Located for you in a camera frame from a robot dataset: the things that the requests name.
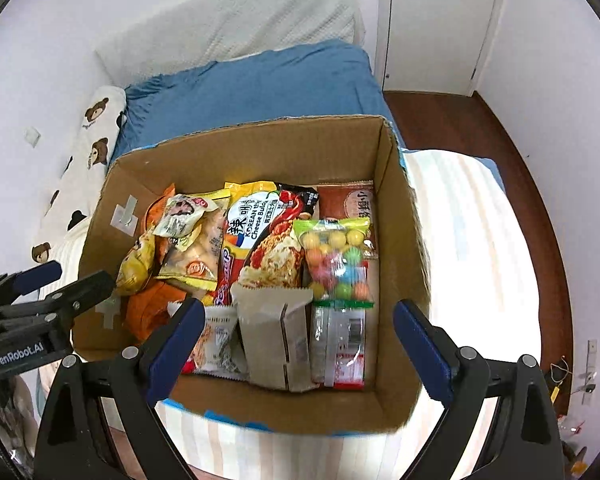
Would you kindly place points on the white textured blanket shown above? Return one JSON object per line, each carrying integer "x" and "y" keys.
{"x": 230, "y": 20}

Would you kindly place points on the brown snack packet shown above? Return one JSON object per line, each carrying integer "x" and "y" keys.
{"x": 350, "y": 202}

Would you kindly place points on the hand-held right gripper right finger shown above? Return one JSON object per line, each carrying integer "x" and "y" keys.
{"x": 420, "y": 345}

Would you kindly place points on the colourful candy ball packet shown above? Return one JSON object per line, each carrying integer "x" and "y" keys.
{"x": 335, "y": 265}

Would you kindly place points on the red yellow noodle packet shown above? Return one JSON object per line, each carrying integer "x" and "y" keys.
{"x": 270, "y": 255}

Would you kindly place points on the cardboard box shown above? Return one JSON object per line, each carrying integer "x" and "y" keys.
{"x": 400, "y": 250}

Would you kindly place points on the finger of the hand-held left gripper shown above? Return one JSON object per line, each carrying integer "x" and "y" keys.
{"x": 80, "y": 292}
{"x": 37, "y": 276}

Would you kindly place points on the orange snack packet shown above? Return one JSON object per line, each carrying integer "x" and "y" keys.
{"x": 147, "y": 310}

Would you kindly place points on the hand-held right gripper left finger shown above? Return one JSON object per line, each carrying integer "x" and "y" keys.
{"x": 180, "y": 335}

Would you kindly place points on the small white snack packet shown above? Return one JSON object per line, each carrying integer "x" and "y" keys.
{"x": 180, "y": 215}

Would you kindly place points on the yellow biscuit packet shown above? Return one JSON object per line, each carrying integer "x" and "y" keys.
{"x": 205, "y": 255}

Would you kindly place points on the white door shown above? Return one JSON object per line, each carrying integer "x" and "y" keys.
{"x": 430, "y": 25}

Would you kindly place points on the blue bed sheet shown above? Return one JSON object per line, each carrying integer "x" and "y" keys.
{"x": 260, "y": 90}

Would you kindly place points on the clear red white packet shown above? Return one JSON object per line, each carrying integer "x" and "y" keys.
{"x": 337, "y": 350}

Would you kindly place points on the small yellow snack packet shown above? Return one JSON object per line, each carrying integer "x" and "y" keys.
{"x": 135, "y": 265}

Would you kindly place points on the white noodle print packet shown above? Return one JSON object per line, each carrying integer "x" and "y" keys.
{"x": 215, "y": 345}

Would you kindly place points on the bear print pillow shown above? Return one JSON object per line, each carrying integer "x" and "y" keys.
{"x": 90, "y": 135}

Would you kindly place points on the white power strip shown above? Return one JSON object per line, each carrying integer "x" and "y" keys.
{"x": 590, "y": 370}

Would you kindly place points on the white wall socket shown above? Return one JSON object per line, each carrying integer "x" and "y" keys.
{"x": 32, "y": 136}

